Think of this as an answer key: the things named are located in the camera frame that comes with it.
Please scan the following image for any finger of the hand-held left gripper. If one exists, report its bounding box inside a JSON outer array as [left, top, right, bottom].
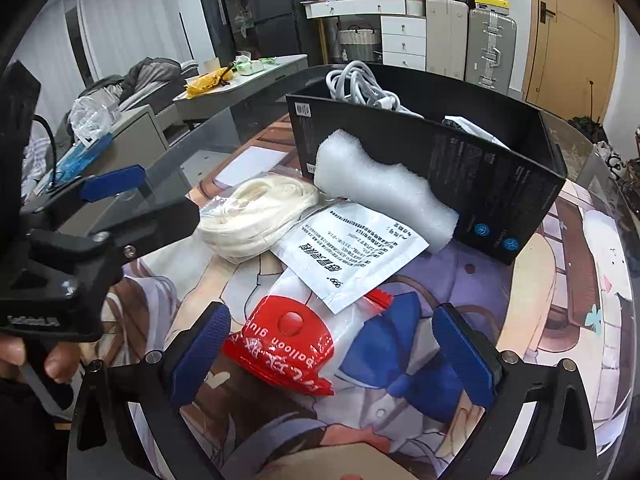
[[60, 199, 201, 261], [22, 165, 147, 221]]

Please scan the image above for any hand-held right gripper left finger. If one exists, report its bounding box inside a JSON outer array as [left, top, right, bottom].
[[67, 301, 232, 480]]

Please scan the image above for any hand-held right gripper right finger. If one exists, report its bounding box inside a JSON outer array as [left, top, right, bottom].
[[432, 302, 598, 480]]

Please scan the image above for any red label plastic bag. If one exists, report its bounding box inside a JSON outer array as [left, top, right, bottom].
[[222, 267, 401, 398]]

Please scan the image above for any black cardboard box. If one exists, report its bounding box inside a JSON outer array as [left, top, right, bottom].
[[286, 62, 568, 266]]

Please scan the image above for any white printed packet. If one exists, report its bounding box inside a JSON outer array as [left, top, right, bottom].
[[272, 200, 431, 315], [442, 115, 511, 151]]

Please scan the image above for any white cable bundle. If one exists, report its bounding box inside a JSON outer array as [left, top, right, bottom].
[[325, 60, 426, 118]]

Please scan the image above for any person's left hand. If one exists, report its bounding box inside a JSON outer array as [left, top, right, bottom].
[[0, 332, 83, 386]]

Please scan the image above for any blue package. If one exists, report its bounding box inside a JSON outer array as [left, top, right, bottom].
[[52, 130, 116, 191]]

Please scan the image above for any grey side cabinet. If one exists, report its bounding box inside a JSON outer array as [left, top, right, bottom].
[[35, 105, 171, 196]]

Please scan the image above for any clear plastic bag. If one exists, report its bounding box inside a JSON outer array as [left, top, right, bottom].
[[67, 92, 123, 143]]

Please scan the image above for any printed desk mat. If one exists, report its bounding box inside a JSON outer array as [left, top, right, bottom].
[[95, 110, 640, 480]]

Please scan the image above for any dark grey jacket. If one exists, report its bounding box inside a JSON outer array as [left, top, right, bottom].
[[90, 57, 186, 116]]

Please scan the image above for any yellow plastic bag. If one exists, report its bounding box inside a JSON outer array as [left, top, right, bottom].
[[185, 71, 233, 97]]

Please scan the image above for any grey curtain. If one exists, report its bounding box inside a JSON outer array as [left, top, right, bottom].
[[20, 0, 196, 126]]

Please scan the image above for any grey coffee table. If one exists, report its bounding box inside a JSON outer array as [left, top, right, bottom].
[[172, 54, 310, 126]]

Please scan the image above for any green white tissue box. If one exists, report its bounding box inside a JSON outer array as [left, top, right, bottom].
[[232, 52, 276, 75]]

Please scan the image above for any white foam piece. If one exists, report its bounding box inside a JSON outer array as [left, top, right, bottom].
[[313, 130, 460, 256]]

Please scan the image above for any dark glass cabinet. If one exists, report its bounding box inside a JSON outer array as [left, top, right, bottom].
[[192, 0, 256, 66]]

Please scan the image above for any dark grey refrigerator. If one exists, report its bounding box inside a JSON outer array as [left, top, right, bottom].
[[250, 0, 296, 58]]

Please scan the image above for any white desk with drawers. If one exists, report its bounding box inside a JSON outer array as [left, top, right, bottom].
[[302, 0, 428, 71]]

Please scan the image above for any silver suitcase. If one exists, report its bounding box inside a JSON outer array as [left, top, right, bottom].
[[465, 7, 518, 93]]

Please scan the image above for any beige suitcase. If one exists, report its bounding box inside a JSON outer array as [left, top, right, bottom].
[[426, 0, 471, 81]]

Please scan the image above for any wooden door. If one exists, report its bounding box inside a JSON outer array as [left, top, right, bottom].
[[522, 0, 621, 121]]

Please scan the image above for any black cable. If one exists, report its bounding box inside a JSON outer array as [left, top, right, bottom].
[[32, 115, 57, 191]]

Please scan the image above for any bagged cream rope bundle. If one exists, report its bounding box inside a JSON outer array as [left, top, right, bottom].
[[195, 175, 323, 263]]

